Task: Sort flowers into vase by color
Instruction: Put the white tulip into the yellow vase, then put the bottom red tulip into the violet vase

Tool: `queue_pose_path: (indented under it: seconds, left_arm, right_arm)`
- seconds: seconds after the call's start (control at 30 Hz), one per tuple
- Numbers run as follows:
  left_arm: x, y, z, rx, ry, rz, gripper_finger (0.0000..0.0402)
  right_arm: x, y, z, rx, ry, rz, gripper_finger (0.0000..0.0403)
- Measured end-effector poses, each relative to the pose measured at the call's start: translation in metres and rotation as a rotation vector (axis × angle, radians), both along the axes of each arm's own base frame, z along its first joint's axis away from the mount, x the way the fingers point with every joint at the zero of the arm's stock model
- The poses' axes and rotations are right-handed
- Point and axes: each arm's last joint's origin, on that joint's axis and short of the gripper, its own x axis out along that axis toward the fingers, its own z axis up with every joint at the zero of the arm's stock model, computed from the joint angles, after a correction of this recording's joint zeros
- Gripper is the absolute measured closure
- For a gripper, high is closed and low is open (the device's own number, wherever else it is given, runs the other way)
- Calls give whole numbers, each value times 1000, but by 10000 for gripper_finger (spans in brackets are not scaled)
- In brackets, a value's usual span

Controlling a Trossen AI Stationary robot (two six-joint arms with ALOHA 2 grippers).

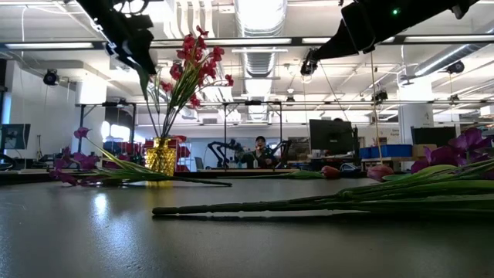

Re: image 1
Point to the black overhead camera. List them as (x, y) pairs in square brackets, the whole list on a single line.
[(308, 65)]

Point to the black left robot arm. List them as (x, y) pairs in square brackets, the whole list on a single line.
[(100, 11)]

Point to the blue plastic bin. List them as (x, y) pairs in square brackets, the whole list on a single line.
[(390, 150)]

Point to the yellow glass vase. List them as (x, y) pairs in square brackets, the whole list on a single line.
[(160, 158)]

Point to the silver ceiling air duct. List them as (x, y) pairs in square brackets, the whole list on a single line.
[(260, 38)]

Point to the brown cardboard box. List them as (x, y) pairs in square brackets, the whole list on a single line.
[(422, 150)]

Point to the black overhead frame bar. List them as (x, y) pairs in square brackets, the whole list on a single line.
[(297, 40)]

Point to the black station frame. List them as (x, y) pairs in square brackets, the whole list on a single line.
[(225, 127), (133, 116)]

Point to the red artificial flower bunch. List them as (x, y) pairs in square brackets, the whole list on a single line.
[(208, 69), (189, 42)]

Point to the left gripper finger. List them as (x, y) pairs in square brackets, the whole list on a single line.
[(144, 56)]

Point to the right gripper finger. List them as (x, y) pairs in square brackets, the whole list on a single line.
[(357, 27)]

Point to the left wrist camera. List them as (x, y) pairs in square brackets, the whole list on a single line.
[(114, 50)]

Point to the purple artificial flower bunch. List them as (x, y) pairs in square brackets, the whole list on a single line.
[(347, 197), (127, 173)]

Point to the pink artificial tulip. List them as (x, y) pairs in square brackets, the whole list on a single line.
[(331, 172), (380, 173)]

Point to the black computer monitor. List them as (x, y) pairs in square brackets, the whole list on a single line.
[(15, 137), (330, 135), (432, 136)]

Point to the person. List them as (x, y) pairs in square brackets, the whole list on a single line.
[(259, 154)]

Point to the black table mat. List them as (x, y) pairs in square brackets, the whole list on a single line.
[(231, 251)]

